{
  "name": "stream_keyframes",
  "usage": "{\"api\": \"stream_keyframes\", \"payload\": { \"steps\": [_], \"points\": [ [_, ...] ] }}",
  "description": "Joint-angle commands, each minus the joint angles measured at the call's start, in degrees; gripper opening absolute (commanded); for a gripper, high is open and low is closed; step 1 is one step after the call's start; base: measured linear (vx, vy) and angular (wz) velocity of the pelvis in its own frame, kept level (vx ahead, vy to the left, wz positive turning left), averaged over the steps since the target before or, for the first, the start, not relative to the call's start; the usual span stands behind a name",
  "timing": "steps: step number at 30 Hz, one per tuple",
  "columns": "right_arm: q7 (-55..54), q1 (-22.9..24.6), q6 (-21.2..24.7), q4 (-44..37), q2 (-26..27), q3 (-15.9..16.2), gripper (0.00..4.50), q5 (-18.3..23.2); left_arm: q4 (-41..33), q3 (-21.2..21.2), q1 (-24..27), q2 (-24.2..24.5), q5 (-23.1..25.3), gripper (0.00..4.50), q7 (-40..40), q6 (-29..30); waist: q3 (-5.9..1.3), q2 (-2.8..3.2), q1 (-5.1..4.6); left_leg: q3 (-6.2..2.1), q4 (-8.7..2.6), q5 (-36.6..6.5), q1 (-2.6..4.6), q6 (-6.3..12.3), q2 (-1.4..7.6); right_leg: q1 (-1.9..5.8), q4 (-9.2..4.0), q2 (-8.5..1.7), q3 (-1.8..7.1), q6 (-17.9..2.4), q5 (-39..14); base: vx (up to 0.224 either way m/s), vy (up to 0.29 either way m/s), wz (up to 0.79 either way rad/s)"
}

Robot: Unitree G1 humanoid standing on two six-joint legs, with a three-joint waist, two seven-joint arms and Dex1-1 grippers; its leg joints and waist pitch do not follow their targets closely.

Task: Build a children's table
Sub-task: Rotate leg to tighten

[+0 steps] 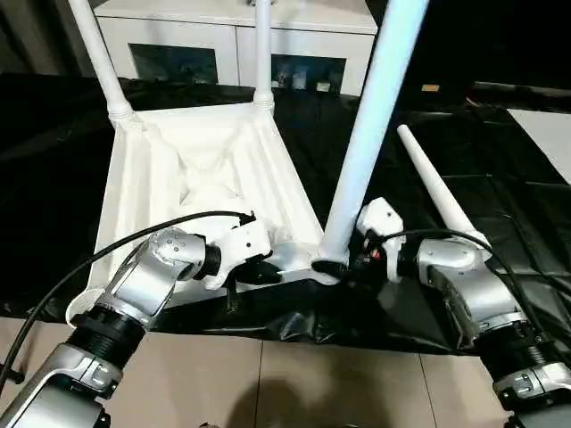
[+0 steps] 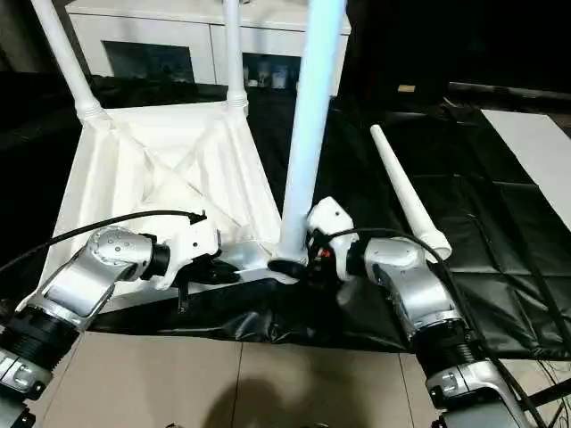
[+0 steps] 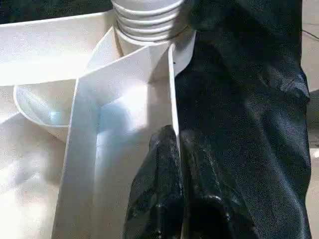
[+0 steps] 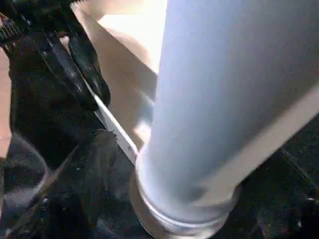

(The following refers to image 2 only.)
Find white plastic table top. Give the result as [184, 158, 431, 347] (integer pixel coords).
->
[37, 99, 310, 314]

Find white plastic table leg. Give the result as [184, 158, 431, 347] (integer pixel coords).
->
[28, 0, 109, 125]
[368, 123, 453, 261]
[221, 0, 250, 113]
[269, 0, 351, 265]

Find black work mat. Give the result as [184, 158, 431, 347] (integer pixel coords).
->
[0, 70, 571, 361]

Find white flat board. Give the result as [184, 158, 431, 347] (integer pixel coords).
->
[478, 107, 571, 220]

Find white cabinet with glass doors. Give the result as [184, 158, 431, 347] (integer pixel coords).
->
[63, 0, 352, 98]

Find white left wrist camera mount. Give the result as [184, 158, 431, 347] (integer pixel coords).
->
[150, 217, 224, 294]

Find black metal rail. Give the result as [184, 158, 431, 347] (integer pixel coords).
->
[447, 80, 571, 98]

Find black floor cables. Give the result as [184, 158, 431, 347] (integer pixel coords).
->
[534, 356, 571, 428]

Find black metal stand frame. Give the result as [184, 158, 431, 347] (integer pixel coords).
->
[520, 382, 571, 407]

